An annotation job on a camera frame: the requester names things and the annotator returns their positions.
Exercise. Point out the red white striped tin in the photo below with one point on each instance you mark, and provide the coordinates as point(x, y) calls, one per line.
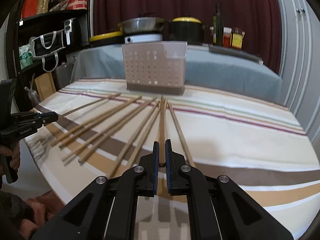
point(77, 4)

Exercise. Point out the person's left hand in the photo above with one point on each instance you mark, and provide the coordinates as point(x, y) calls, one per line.
point(14, 152)

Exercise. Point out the grey tray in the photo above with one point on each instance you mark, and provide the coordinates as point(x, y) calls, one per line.
point(235, 53)

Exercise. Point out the striped tablecloth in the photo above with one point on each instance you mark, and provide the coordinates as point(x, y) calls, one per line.
point(260, 145)

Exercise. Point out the sauce jar yellow label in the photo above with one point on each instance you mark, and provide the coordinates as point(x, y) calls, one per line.
point(237, 36)

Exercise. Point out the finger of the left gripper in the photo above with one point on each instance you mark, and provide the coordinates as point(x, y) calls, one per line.
point(26, 118)

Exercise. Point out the white perforated utensil caddy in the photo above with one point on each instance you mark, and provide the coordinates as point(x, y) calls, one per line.
point(155, 67)

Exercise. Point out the grey-blue table cover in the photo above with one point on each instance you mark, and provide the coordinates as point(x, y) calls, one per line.
point(203, 68)

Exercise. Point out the wooden board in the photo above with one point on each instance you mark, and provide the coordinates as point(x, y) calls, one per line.
point(45, 85)

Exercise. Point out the black pot yellow lid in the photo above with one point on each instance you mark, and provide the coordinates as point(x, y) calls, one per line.
point(188, 29)

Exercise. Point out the white handheld device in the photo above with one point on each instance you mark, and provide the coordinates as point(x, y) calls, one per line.
point(69, 30)

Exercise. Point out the white induction cooker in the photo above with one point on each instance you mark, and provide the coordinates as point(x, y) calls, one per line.
point(142, 38)

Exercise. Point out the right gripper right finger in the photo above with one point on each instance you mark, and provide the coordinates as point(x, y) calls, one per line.
point(176, 184)

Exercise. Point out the yellow flat pan lid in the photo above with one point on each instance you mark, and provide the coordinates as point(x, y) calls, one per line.
point(115, 34)

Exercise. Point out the steel wok with lid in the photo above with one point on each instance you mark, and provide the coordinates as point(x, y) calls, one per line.
point(142, 25)

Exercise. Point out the white cabinet doors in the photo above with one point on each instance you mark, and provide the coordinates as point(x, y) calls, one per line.
point(299, 66)

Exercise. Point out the dark olive oil bottle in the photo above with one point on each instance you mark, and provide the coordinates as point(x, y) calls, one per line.
point(218, 26)

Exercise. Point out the black shelf unit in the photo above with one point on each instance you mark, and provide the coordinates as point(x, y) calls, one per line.
point(19, 30)

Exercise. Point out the dark red curtain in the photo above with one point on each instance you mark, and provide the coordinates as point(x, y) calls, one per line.
point(260, 20)

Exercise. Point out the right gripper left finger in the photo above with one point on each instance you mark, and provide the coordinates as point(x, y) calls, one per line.
point(147, 185)

